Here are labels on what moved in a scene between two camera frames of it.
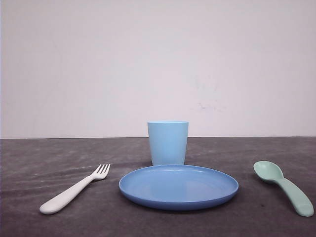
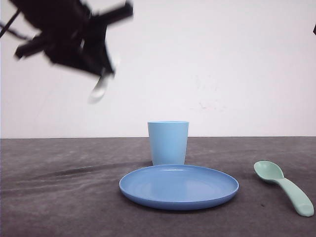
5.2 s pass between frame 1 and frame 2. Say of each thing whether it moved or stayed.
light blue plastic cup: stayed
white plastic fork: moved
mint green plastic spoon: stayed
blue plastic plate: stayed
